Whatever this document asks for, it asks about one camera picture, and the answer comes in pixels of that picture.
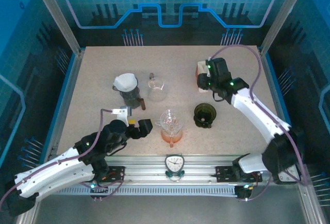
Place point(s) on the clear plastic coffee dripper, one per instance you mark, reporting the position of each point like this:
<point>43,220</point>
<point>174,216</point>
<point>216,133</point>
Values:
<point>170,120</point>

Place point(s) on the dark green coffee dripper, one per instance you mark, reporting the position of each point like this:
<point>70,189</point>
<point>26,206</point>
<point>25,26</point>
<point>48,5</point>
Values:
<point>206,110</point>

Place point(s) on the pink glass coffee server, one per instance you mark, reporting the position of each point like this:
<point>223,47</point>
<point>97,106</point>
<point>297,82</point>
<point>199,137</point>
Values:
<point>171,137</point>

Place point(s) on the grey glass coffee server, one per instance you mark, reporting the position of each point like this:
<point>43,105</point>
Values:
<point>130,100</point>

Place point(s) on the clear glass coffee server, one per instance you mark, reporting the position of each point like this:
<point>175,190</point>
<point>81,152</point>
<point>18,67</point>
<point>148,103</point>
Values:
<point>156,93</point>

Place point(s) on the grey plastic coffee dripper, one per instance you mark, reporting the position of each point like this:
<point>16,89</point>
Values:
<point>133,91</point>

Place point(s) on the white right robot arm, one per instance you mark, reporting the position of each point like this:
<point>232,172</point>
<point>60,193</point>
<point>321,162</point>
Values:
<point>257,115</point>

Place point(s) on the orange coffee filter package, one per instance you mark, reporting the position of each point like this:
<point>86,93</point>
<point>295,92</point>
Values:
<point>198,70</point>

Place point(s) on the small white green alarm clock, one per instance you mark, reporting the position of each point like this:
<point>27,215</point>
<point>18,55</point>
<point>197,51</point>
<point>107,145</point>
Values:
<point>174,163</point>

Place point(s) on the blue table edge strip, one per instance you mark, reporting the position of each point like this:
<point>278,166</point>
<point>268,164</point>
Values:
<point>276,92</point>
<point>67,95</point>

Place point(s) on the black framed white clock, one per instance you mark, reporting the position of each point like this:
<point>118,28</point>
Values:
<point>290,173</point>

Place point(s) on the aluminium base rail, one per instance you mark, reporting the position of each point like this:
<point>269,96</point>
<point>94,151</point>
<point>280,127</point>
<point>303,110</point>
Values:
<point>144,167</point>

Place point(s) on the aluminium frame post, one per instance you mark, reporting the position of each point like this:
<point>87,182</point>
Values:
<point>55,15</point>
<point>283,9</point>

